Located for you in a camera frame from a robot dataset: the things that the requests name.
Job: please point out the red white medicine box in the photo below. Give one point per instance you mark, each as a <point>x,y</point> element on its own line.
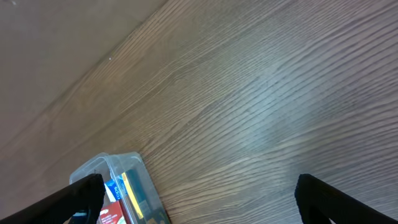
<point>114,213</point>

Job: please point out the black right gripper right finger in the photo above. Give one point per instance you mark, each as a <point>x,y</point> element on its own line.
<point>320,203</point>

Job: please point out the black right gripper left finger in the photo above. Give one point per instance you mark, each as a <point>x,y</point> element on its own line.
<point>80,202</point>

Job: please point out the blue yellow VapoDrops box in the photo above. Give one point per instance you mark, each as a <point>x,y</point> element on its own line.
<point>119,188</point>

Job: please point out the clear plastic container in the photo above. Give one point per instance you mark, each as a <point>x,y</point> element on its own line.
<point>110,166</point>

